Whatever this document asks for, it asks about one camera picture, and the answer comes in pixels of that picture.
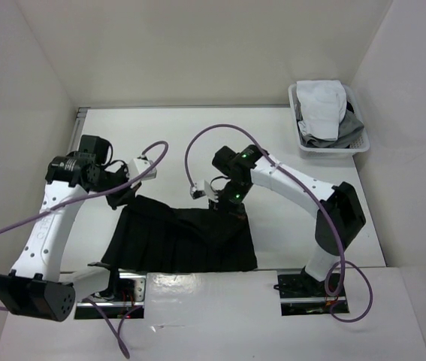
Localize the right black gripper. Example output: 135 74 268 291
209 178 252 233

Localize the black skirt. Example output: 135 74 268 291
101 196 258 274

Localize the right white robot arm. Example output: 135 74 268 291
212 144 366 296

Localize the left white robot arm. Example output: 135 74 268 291
0 135 148 322

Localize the white skirt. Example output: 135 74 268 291
296 80 347 141

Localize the grey skirt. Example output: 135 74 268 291
301 109 364 148

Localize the white plastic basket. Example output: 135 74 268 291
288 83 370 159

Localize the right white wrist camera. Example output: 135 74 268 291
190 180 218 202

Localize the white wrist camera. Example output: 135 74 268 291
190 180 218 202
127 157 157 181

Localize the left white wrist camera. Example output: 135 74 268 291
127 157 157 181

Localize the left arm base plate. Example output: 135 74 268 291
89 272 147 320

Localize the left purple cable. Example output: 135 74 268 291
0 141 169 358

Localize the purple cable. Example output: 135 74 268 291
184 123 374 324
0 141 169 358

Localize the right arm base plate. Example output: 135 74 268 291
273 270 349 316

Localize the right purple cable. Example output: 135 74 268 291
184 123 374 324

